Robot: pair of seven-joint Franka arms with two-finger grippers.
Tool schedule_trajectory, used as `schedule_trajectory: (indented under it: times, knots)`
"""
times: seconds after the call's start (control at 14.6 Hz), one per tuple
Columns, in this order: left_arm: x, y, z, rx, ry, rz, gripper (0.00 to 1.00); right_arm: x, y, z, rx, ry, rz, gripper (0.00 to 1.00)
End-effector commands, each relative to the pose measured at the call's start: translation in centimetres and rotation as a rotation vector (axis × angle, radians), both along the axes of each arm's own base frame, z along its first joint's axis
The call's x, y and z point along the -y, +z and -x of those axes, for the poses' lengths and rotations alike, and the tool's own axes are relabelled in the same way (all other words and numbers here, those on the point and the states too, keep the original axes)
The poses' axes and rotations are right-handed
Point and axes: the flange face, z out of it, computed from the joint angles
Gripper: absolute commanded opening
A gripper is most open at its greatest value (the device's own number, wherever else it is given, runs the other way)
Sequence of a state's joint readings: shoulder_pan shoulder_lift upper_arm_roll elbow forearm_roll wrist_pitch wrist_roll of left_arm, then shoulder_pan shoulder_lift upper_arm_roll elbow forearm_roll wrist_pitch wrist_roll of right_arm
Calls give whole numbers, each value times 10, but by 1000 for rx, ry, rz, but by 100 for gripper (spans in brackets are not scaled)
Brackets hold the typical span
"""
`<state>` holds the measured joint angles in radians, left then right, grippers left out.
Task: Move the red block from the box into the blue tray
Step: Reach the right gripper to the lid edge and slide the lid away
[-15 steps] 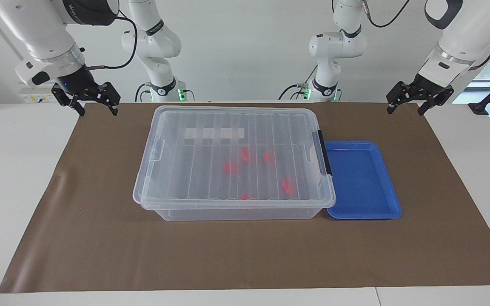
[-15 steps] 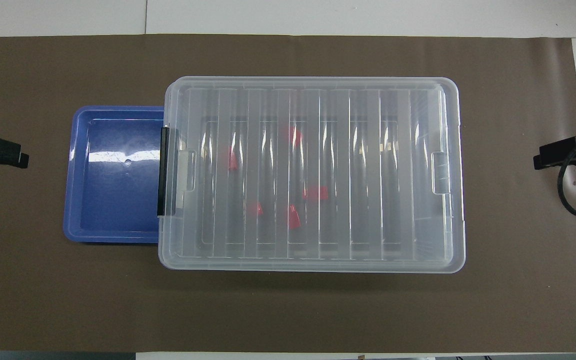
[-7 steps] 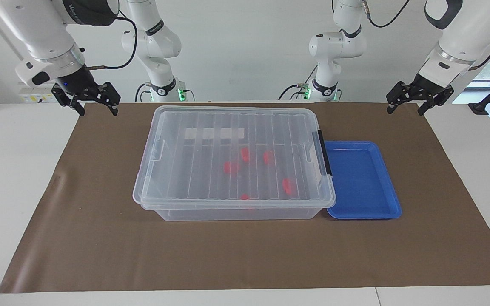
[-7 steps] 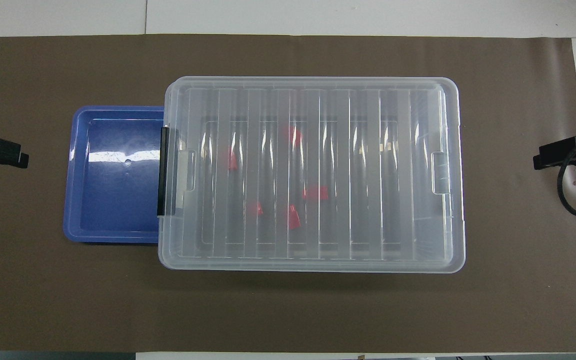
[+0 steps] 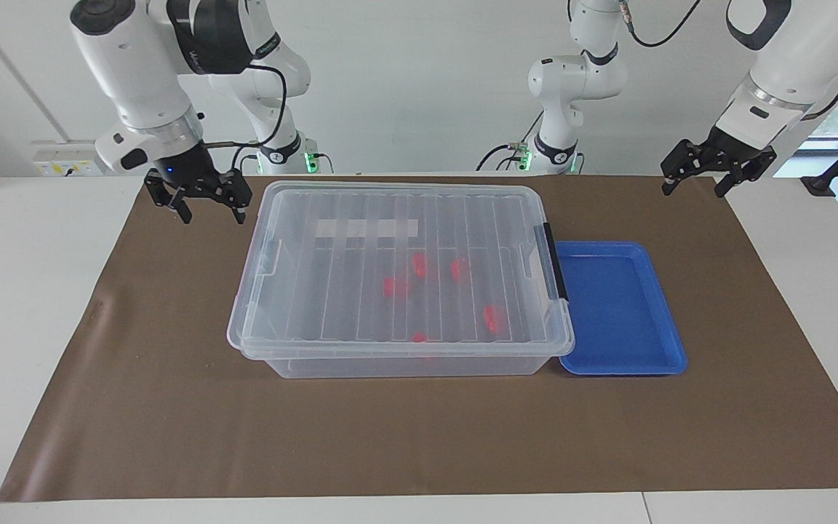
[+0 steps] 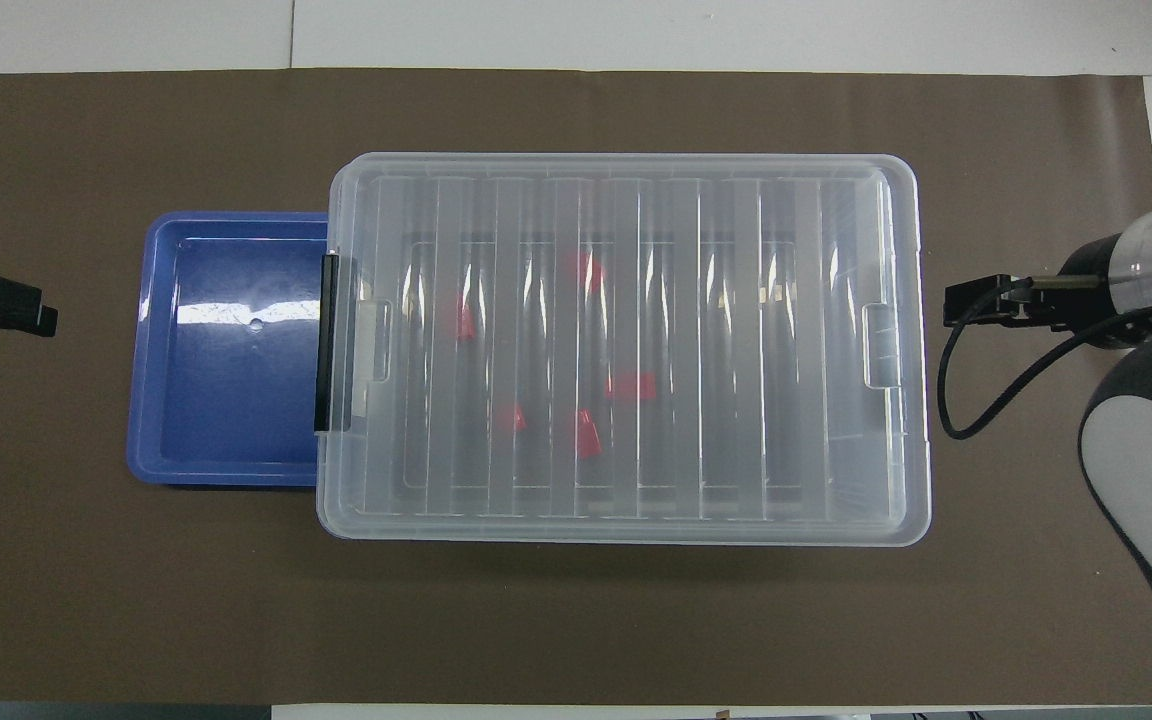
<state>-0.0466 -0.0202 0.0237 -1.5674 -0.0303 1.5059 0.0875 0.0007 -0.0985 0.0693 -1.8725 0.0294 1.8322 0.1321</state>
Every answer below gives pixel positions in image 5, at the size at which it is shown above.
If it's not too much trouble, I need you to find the blue plastic tray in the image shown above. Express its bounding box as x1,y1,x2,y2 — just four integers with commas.
554,241,687,376

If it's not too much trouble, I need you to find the black box latch handle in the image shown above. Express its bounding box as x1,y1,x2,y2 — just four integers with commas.
541,222,570,302

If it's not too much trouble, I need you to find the black base cable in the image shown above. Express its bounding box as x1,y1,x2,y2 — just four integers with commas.
476,109,540,172

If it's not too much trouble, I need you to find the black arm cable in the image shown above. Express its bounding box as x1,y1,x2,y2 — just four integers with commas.
626,0,703,49
204,63,289,150

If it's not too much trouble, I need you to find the clear ribbed plastic lid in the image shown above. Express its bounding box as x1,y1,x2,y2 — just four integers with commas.
227,180,576,359

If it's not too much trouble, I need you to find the clear plastic storage box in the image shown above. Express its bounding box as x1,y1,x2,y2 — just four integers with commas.
241,182,572,379

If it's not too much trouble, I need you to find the brown table mat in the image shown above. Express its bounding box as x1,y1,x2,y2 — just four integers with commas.
0,175,838,503

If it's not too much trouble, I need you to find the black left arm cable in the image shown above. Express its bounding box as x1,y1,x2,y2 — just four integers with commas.
626,0,703,49

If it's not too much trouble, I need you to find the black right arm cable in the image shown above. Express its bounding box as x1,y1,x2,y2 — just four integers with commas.
204,63,289,150

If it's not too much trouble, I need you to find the white wall socket panel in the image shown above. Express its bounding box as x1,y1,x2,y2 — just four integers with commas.
32,149,107,178

